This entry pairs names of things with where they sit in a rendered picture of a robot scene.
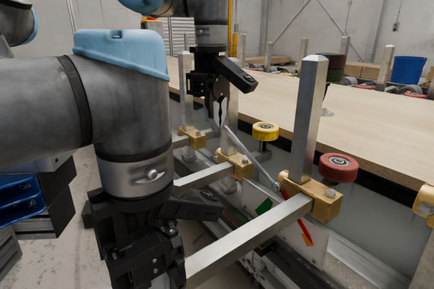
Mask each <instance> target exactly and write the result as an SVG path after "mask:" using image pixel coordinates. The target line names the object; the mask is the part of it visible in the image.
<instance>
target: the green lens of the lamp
mask: <svg viewBox="0 0 434 289"><path fill-rule="evenodd" d="M344 70H345V68H344V69H341V70H327V77H326V81H342V80H343V76H344Z"/></svg>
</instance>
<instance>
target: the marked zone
mask: <svg viewBox="0 0 434 289"><path fill-rule="evenodd" d="M272 205H273V202H272V201H271V200H270V198H269V197H268V198H267V199H266V200H265V201H264V202H263V203H262V204H261V205H260V206H259V207H258V208H257V209H256V210H255V211H256V213H257V214H258V216H260V215H262V214H264V213H266V212H267V211H269V210H270V209H271V207H272Z"/></svg>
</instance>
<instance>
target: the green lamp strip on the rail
mask: <svg viewBox="0 0 434 289"><path fill-rule="evenodd" d="M226 209H228V211H230V213H232V214H233V215H234V216H235V217H236V218H238V219H239V220H240V221H241V222H242V223H243V224H246V223H248V222H250V221H248V220H247V219H246V218H245V217H244V216H243V215H242V214H240V213H239V212H238V211H236V210H235V209H234V208H233V207H232V206H229V207H227V208H226ZM271 241H272V240H271V239H268V240H267V241H266V242H265V243H266V244H268V243H270V242H271Z"/></svg>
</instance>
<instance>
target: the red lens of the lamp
mask: <svg viewBox="0 0 434 289"><path fill-rule="evenodd" d="M324 57H326V58H327V59H329V65H328V68H345V66H346V59H347V55H343V56H328V55H324Z"/></svg>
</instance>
